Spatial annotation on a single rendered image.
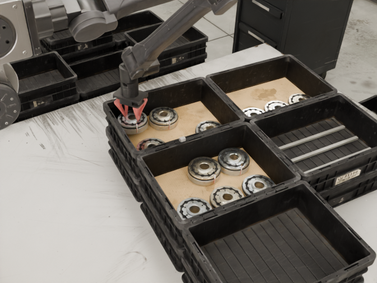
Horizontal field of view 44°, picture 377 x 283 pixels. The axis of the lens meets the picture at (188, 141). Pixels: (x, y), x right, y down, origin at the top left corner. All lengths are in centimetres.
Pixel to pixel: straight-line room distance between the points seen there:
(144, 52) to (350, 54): 284
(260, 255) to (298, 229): 15
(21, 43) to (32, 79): 166
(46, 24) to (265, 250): 80
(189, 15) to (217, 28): 289
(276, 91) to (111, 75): 120
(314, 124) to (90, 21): 102
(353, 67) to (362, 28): 70
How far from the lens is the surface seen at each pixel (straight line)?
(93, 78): 279
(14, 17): 96
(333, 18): 327
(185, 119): 172
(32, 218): 161
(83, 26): 101
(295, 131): 173
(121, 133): 150
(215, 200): 139
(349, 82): 369
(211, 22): 428
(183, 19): 130
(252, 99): 185
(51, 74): 266
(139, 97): 155
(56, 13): 99
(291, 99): 183
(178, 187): 146
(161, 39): 135
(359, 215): 168
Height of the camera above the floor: 188
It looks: 40 degrees down
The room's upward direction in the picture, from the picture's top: 2 degrees clockwise
